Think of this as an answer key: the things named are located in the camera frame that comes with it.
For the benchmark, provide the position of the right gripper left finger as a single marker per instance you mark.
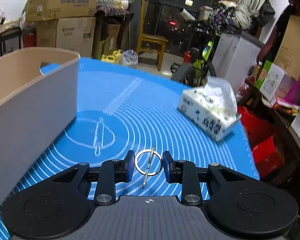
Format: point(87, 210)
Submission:
point(109, 174)

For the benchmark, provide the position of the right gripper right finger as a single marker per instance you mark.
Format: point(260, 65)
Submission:
point(184, 173)

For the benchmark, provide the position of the beige plastic storage bin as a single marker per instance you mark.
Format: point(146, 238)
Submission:
point(38, 99)

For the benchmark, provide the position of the blue silicone baking mat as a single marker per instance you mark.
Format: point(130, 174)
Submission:
point(121, 109)

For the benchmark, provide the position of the white tissue box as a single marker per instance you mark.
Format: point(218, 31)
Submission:
point(212, 107)

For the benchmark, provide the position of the clear plastic bag on floor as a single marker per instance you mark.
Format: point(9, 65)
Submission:
point(129, 57)

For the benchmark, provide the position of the yellow detergent jug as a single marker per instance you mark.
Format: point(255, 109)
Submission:
point(115, 57)

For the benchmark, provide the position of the white refrigerator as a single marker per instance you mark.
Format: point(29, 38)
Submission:
point(235, 54)

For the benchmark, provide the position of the green white carton box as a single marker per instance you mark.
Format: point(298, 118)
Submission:
point(269, 79)

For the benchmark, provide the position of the wooden chair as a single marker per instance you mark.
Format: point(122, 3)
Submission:
point(144, 38)

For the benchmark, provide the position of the green black bicycle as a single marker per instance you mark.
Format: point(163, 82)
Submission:
point(197, 65)

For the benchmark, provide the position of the large stacked cardboard box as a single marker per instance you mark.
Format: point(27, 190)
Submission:
point(76, 33)

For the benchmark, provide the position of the black metal shelf cart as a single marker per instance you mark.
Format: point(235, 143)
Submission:
point(10, 40)

